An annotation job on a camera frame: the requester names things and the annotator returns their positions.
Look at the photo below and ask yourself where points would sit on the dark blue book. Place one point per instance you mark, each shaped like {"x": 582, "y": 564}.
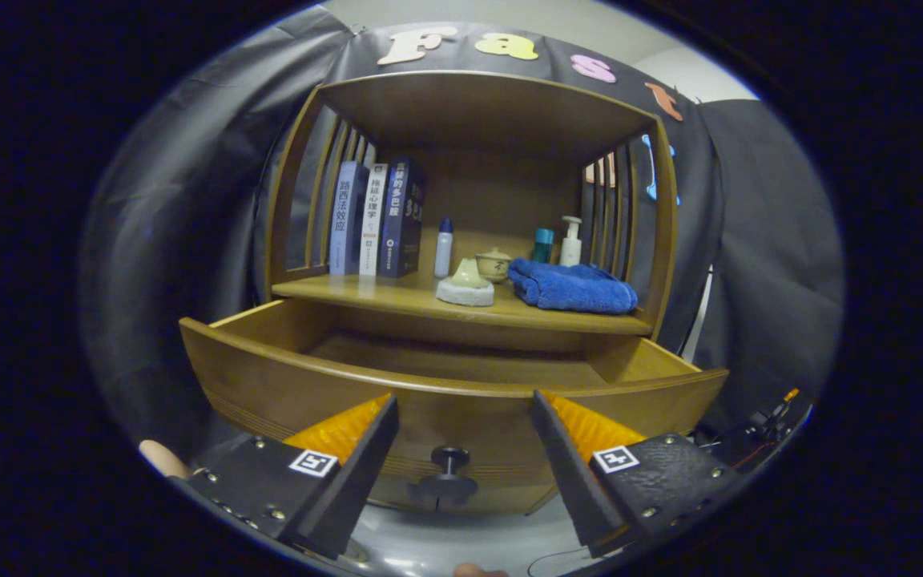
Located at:
{"x": 401, "y": 224}

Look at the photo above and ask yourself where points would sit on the white bottle blue cap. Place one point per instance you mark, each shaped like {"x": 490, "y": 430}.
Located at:
{"x": 443, "y": 256}

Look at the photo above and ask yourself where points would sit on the wooden drawer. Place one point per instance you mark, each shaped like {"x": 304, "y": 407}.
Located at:
{"x": 461, "y": 425}

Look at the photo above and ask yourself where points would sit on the wooden cabinet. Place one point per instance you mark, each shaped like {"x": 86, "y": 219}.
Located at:
{"x": 501, "y": 192}

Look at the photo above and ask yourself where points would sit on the black drawer knob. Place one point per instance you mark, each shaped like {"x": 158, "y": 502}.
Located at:
{"x": 448, "y": 485}

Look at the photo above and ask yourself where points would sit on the black device orange tip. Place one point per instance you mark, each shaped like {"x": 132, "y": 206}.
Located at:
{"x": 786, "y": 397}

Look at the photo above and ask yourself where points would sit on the white book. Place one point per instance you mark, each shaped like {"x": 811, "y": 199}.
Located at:
{"x": 372, "y": 224}

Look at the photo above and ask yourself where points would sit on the wooden countertop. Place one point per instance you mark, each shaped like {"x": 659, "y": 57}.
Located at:
{"x": 397, "y": 292}

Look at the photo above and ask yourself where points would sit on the beige lidded tea cup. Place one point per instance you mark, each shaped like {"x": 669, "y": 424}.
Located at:
{"x": 495, "y": 266}

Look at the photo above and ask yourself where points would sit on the white pump bottle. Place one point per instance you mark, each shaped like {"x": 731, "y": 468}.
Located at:
{"x": 570, "y": 250}

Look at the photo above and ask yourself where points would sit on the blue folded towel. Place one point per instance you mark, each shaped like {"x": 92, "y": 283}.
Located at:
{"x": 574, "y": 288}

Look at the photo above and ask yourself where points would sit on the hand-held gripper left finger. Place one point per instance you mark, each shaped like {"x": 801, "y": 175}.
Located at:
{"x": 357, "y": 489}

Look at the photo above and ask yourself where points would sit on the light blue book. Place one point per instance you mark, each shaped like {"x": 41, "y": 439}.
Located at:
{"x": 343, "y": 224}

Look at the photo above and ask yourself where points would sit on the teal bottle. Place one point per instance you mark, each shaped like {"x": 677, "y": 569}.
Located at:
{"x": 542, "y": 244}

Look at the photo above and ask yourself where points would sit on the person's bare knee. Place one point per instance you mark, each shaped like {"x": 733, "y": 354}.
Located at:
{"x": 161, "y": 458}

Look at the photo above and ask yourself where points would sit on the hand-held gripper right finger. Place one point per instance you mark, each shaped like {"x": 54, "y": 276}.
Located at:
{"x": 570, "y": 481}

